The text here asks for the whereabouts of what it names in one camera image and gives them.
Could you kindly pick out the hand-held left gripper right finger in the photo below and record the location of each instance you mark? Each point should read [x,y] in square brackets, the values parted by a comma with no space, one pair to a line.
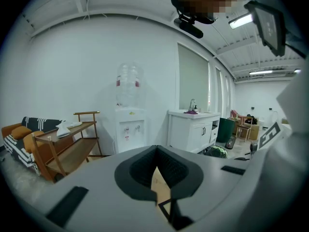
[183,175]

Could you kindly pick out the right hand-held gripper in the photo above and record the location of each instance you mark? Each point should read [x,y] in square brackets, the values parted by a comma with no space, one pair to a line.
[270,135]

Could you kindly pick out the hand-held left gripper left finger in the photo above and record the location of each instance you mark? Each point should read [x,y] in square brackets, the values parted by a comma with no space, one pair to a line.
[135,175]

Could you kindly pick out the cardboard box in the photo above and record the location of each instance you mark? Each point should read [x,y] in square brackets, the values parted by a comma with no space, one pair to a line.
[254,132]

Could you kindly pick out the black bag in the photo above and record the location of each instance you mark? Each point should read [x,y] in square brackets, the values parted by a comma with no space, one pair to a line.
[251,119]

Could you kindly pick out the wooden chair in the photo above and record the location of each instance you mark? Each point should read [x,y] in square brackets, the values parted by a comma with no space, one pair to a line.
[244,126]

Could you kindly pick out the black green helmet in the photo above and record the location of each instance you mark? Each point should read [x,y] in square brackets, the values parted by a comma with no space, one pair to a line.
[217,152]

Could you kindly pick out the red chair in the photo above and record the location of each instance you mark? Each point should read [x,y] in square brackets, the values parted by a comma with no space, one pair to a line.
[235,113]

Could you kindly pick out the white cabinet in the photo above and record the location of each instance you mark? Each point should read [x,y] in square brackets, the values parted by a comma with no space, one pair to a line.
[193,132]

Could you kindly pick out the dark green bin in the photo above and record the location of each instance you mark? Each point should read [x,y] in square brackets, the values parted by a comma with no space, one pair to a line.
[225,129]

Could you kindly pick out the white water dispenser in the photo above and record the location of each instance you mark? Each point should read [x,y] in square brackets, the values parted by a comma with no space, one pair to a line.
[130,120]

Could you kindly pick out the gray window blind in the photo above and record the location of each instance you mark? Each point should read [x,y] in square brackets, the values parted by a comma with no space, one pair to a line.
[227,93]
[193,81]
[219,91]

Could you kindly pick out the ceiling light fixture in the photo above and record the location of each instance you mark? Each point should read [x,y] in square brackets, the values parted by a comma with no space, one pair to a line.
[265,72]
[240,20]

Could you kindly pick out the purple cloth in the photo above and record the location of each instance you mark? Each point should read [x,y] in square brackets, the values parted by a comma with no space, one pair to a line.
[190,111]

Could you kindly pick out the dark soap bottle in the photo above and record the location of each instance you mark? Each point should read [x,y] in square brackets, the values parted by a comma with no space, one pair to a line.
[195,109]

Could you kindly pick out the wooden shelf cart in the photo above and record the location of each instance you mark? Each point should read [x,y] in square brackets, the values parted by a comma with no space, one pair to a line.
[72,151]

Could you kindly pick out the chrome faucet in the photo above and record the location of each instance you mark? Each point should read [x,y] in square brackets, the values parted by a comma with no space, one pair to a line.
[190,105]

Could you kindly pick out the long white oval object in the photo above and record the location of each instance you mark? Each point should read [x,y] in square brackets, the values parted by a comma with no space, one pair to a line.
[74,124]

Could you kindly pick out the small white rounded object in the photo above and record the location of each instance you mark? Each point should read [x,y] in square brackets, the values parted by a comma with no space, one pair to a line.
[62,130]

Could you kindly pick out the clear water bottle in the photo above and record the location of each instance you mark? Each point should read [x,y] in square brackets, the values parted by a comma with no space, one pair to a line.
[129,86]

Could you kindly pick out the black tablet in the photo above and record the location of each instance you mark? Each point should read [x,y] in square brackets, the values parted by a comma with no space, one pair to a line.
[268,28]

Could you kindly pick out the orange sofa with striped blanket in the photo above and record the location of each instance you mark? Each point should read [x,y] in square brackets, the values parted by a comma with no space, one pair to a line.
[36,122]

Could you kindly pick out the orange cushion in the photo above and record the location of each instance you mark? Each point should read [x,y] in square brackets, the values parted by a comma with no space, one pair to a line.
[21,132]
[27,141]

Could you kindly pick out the person's head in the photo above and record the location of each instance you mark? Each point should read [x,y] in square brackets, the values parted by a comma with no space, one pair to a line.
[207,1]

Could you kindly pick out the black head-mounted camera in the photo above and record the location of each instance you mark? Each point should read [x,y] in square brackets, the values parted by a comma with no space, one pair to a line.
[190,28]

